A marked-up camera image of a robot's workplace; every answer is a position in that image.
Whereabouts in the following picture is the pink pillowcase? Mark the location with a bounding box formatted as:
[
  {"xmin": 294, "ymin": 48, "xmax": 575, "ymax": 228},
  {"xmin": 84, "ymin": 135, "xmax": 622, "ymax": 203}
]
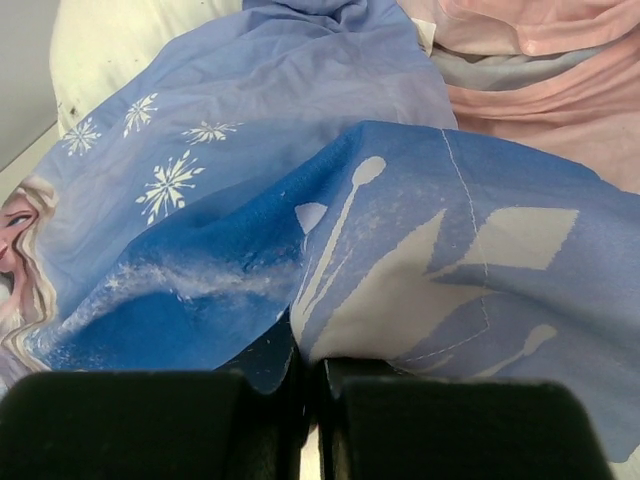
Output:
[{"xmin": 402, "ymin": 1, "xmax": 639, "ymax": 193}]

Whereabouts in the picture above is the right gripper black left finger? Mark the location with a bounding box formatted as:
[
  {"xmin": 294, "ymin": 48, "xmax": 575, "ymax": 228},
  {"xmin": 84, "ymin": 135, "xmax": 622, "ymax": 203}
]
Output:
[{"xmin": 1, "ymin": 329, "xmax": 301, "ymax": 479}]

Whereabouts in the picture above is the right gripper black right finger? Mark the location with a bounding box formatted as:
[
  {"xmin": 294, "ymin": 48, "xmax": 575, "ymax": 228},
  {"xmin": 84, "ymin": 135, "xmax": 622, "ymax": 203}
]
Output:
[{"xmin": 317, "ymin": 359, "xmax": 613, "ymax": 479}]

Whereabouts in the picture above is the bare white pillow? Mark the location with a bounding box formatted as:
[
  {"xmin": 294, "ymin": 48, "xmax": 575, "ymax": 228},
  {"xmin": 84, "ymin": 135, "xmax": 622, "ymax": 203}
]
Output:
[{"xmin": 49, "ymin": 0, "xmax": 242, "ymax": 135}]

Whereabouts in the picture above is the blue Frozen print pillowcase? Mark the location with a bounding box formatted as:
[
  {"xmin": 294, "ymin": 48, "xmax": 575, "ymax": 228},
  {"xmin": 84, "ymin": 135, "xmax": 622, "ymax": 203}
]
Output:
[{"xmin": 1, "ymin": 1, "xmax": 639, "ymax": 474}]

